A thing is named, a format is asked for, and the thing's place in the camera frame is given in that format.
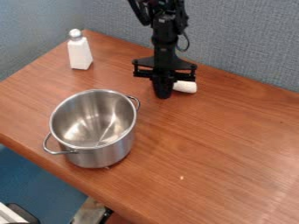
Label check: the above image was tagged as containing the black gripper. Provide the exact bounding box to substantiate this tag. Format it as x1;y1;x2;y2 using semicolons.
132;56;198;99

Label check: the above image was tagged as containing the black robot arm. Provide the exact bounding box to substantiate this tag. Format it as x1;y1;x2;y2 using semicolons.
127;0;198;99

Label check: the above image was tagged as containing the red and white toy mushroom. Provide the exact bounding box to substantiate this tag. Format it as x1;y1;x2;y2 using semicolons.
172;80;198;94

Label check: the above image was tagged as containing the stainless steel pot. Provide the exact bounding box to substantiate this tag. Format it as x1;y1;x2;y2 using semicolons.
43;89;140;168

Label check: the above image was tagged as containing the grey table leg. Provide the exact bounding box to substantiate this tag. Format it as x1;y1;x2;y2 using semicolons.
70;197;114;224

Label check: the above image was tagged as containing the white salt shaker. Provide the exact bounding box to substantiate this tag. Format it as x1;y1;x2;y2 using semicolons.
68;29;94;70

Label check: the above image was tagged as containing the white and black floor object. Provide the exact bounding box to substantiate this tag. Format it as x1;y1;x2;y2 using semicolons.
0;202;42;224

